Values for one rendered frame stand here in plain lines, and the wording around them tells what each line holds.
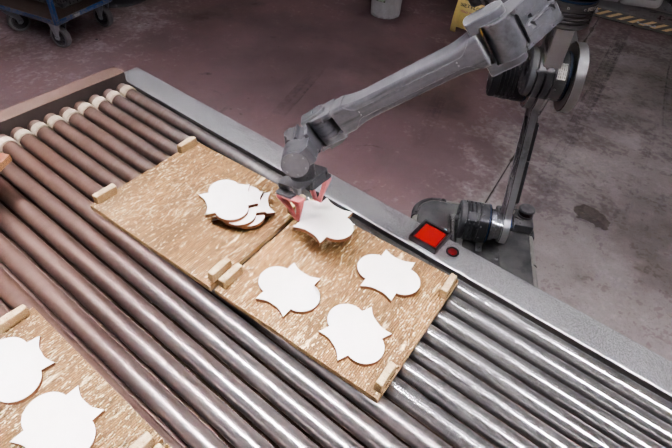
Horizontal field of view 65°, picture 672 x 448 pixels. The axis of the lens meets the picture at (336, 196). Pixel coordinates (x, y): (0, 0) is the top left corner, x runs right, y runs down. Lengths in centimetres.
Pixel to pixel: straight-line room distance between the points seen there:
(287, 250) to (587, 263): 187
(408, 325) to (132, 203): 73
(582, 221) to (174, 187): 221
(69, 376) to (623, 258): 248
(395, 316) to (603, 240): 198
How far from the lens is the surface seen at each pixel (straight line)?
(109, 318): 119
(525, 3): 96
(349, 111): 103
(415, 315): 114
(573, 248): 285
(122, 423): 104
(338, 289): 115
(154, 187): 142
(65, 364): 113
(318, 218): 118
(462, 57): 96
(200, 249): 124
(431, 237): 130
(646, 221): 322
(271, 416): 102
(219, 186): 132
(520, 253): 235
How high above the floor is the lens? 184
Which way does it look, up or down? 42 degrees down
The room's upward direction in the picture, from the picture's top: 5 degrees clockwise
